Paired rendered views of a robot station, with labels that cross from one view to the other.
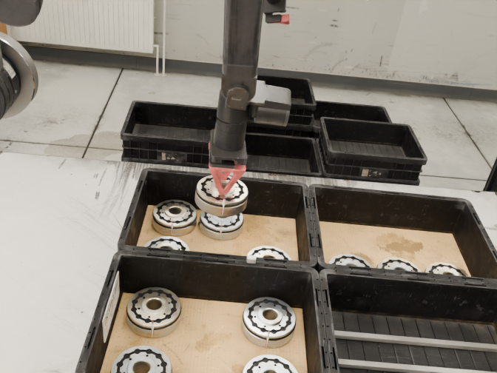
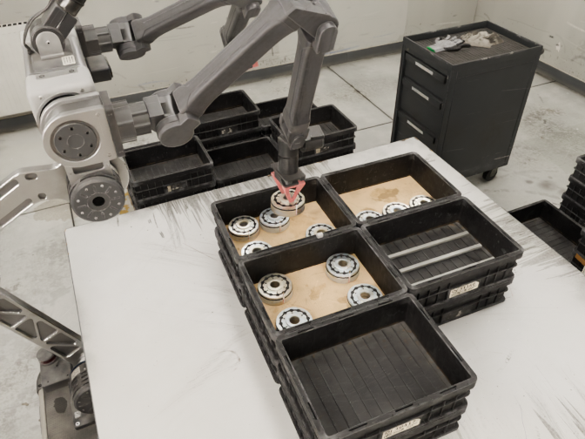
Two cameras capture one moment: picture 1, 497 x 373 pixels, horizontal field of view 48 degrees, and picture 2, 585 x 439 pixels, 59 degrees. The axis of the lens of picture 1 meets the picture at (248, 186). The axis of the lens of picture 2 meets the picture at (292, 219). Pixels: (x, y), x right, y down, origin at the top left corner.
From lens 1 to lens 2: 0.61 m
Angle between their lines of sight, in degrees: 16
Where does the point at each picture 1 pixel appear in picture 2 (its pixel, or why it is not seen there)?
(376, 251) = (374, 203)
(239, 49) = (301, 115)
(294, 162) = (258, 158)
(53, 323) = (199, 326)
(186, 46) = (106, 86)
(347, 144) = not seen: hidden behind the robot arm
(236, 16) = (301, 99)
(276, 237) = (312, 217)
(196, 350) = (312, 300)
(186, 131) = (171, 163)
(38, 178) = (110, 239)
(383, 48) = not seen: hidden behind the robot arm
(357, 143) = not seen: hidden behind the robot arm
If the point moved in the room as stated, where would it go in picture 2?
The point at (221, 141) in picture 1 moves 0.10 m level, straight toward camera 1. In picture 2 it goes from (286, 170) to (301, 189)
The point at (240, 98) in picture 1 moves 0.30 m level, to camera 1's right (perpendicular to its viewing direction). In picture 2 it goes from (300, 141) to (401, 121)
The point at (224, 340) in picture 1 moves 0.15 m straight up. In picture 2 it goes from (324, 288) to (325, 252)
